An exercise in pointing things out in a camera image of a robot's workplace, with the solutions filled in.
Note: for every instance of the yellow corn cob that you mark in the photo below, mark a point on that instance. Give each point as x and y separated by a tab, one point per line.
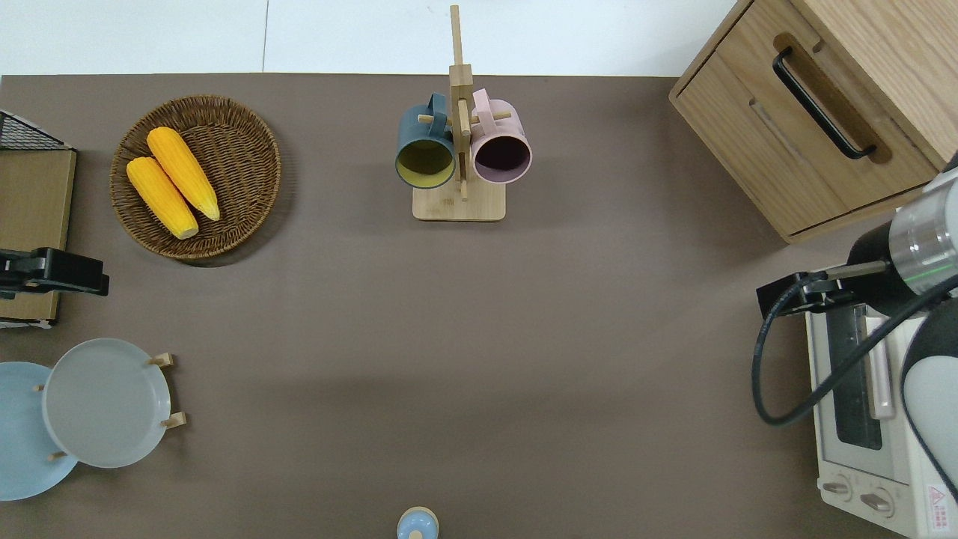
159	196
183	168

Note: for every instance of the low wooden plate rack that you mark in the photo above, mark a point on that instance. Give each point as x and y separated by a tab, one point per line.
175	420

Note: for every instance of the round wicker basket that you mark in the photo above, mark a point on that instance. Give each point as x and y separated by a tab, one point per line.
239	157

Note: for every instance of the wooden mug tree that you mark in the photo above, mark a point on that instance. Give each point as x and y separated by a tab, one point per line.
458	206

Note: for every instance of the brown table mat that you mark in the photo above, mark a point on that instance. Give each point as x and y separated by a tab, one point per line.
479	359

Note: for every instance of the gray plate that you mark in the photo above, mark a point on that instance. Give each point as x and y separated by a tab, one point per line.
105	404

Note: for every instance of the light blue plate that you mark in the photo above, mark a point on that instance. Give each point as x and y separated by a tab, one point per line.
22	442

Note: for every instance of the dark teal mug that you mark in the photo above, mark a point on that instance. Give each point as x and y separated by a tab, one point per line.
419	135

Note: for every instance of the flat wooden board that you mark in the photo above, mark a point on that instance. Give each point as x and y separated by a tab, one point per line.
34	202

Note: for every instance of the wooden drawer cabinet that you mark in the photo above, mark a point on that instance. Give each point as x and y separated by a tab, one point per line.
756	127

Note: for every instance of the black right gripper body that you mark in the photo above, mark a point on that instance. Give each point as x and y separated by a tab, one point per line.
793	293

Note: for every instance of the white toaster oven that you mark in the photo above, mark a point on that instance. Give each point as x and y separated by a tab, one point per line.
849	457

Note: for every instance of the pink mug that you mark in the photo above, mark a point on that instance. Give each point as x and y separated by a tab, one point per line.
498	131

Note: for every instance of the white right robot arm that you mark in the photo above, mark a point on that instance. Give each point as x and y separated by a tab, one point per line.
932	389

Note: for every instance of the toaster oven knob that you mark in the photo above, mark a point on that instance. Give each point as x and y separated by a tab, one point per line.
838	489
877	503

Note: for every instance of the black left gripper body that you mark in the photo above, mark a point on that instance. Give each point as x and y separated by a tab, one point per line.
71	271

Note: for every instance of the small blue round container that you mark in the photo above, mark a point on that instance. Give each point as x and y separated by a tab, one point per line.
417	525

